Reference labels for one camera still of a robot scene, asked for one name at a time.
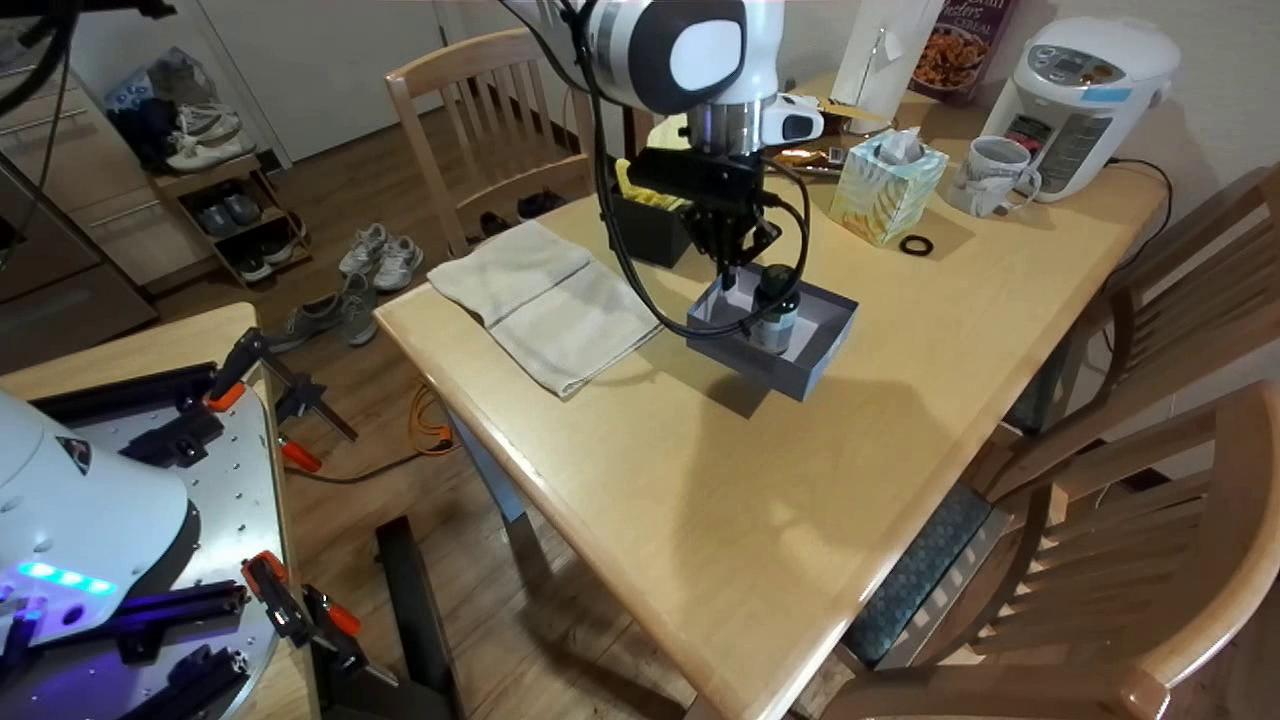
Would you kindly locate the wooden chair far left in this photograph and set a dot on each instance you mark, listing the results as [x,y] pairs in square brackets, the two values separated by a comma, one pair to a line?
[486,133]

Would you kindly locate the grey sneakers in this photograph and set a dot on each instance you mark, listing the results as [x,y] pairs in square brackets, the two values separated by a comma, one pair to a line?
[380,257]

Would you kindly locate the black stand base bar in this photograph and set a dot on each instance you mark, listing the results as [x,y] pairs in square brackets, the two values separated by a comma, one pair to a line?
[416,622]

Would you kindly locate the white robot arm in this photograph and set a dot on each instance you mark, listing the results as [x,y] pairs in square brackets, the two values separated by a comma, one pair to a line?
[87,524]

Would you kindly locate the orange handled clamp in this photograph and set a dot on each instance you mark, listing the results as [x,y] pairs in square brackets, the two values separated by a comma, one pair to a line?
[301,609]

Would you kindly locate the snack bag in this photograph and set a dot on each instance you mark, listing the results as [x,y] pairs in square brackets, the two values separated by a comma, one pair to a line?
[960,44]

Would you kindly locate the grey box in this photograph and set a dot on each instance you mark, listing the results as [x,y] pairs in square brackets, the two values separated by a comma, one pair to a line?
[728,332]

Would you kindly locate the tissue box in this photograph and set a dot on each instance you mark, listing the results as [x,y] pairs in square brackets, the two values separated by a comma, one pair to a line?
[886,185]

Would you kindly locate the wooden chair back right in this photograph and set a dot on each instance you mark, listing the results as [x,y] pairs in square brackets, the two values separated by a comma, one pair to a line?
[1194,301]

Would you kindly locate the wooden chair near right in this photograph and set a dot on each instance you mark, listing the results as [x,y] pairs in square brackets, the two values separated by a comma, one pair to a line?
[1137,566]

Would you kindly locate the wooden dining table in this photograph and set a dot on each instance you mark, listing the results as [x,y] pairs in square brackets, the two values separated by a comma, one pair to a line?
[737,524]

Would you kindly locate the shoe rack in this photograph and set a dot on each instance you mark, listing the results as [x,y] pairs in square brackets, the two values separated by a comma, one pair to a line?
[236,216]

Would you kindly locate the robot mounting table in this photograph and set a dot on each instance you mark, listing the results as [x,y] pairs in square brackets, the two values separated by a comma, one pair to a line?
[236,498]

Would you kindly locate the white electric water boiler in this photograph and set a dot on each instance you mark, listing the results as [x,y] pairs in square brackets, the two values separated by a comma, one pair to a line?
[1077,95]

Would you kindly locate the beige folded cloth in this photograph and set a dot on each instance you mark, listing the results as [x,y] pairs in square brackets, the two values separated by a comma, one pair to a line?
[544,301]

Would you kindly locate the white mug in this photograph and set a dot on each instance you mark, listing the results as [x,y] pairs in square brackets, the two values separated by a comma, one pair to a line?
[994,176]

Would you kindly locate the black box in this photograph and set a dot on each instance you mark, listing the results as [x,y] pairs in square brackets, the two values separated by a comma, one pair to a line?
[644,234]

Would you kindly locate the wooden chair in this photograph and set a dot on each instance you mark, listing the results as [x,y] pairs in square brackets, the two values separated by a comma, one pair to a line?
[1194,301]
[486,133]
[1137,566]

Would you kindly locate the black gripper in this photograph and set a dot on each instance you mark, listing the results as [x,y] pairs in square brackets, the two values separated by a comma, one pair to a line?
[724,211]

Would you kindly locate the yellow cloth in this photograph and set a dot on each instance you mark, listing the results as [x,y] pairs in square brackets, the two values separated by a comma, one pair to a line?
[662,203]

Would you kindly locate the white paper bag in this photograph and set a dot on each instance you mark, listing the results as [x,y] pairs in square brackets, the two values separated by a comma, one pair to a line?
[880,54]

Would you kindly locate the black bar clamp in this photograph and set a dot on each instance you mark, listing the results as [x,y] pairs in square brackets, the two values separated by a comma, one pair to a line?
[309,396]

